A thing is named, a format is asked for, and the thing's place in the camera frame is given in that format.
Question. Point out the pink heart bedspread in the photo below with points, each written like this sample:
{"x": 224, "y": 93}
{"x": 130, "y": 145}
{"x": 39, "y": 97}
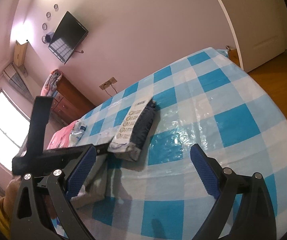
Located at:
{"x": 61, "y": 139}

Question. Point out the bright bedroom window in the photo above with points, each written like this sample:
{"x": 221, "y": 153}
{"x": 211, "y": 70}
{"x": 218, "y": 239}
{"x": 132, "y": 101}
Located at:
{"x": 14, "y": 126}

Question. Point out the grey plaid curtain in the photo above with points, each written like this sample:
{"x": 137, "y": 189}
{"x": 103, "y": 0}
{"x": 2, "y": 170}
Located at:
{"x": 17, "y": 83}

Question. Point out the brown wooden cabinet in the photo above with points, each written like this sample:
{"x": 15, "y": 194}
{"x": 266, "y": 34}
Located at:
{"x": 69, "y": 103}

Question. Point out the silver Magicday milk pouch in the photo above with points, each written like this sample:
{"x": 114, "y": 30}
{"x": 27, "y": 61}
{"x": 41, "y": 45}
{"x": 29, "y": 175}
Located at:
{"x": 77, "y": 133}

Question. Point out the dark blue white carton bag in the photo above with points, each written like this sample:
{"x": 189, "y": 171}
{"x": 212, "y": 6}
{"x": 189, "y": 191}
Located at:
{"x": 132, "y": 133}

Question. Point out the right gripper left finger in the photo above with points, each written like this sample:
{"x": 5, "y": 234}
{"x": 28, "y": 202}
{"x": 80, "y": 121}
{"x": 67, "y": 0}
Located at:
{"x": 59, "y": 173}

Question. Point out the person left hand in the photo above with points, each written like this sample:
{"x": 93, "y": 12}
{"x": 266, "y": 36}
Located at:
{"x": 10, "y": 196}

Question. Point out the blue white checkered tablecloth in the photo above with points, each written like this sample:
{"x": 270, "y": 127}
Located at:
{"x": 202, "y": 99}

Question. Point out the wall mounted television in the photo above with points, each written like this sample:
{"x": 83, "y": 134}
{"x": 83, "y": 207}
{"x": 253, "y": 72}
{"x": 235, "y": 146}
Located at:
{"x": 69, "y": 34}

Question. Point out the wall power socket strip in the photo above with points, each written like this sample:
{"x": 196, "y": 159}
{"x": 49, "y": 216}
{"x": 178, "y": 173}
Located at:
{"x": 108, "y": 83}

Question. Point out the folded pink blanket stack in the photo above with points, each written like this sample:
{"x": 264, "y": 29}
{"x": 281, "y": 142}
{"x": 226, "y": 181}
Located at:
{"x": 50, "y": 85}

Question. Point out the white room door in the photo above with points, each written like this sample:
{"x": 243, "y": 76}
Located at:
{"x": 259, "y": 29}

